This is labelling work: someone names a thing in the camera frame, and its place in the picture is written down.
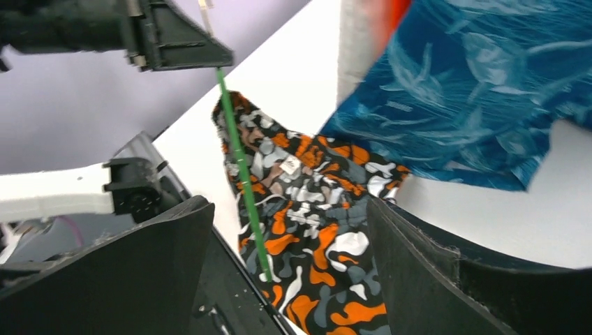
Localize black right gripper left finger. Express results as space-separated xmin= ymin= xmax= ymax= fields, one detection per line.
xmin=1 ymin=196 xmax=215 ymax=334

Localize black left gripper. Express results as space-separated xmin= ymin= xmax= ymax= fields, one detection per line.
xmin=1 ymin=0 xmax=234 ymax=71

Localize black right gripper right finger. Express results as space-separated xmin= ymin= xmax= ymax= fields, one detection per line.
xmin=367 ymin=199 xmax=591 ymax=334

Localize green hanger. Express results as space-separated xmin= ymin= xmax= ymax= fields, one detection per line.
xmin=198 ymin=0 xmax=274 ymax=284

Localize camouflage orange grey shorts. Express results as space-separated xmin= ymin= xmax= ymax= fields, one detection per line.
xmin=212 ymin=91 xmax=409 ymax=335

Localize white shorts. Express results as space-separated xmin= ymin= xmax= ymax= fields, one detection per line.
xmin=336 ymin=0 xmax=373 ymax=104

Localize blue patterned shorts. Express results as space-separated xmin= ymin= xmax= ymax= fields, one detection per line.
xmin=321 ymin=0 xmax=591 ymax=191

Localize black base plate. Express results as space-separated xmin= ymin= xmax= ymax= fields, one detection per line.
xmin=114 ymin=131 xmax=295 ymax=335

